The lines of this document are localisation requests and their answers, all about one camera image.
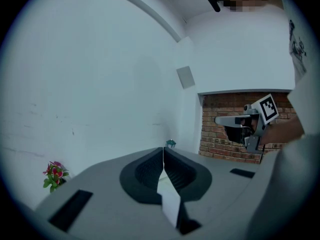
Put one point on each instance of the black head camera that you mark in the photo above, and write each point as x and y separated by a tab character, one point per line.
213	0

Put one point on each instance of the grey wall panel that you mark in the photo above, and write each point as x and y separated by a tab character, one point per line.
185	77

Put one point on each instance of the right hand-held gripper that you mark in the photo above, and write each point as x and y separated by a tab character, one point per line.
268	109

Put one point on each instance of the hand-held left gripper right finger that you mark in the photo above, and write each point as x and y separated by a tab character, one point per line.
225	184

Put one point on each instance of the person's right forearm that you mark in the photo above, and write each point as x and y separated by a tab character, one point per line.
282	131

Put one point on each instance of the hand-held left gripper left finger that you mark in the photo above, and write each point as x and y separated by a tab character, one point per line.
105	184

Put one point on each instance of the person in white shirt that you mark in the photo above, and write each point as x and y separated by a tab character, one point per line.
300	89

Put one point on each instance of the small potted red flowers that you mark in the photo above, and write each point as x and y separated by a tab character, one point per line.
55	175

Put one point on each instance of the white A4 paper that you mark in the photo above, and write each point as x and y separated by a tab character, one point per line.
170	209

